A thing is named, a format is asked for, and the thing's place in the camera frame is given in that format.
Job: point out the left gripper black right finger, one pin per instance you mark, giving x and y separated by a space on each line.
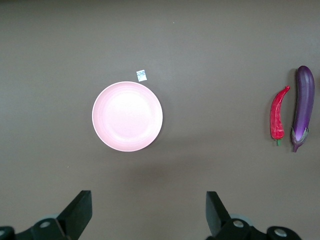
217 217

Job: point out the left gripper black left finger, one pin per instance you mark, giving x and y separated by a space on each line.
75 215

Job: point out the red chili pepper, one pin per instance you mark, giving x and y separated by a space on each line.
277 117

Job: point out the purple eggplant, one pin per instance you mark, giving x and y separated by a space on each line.
303 100

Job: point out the pink round plate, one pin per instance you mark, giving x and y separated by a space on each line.
127 116

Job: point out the small white paper tag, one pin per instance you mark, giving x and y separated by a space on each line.
141 75

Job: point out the brown table cover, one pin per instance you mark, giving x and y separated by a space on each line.
175 37

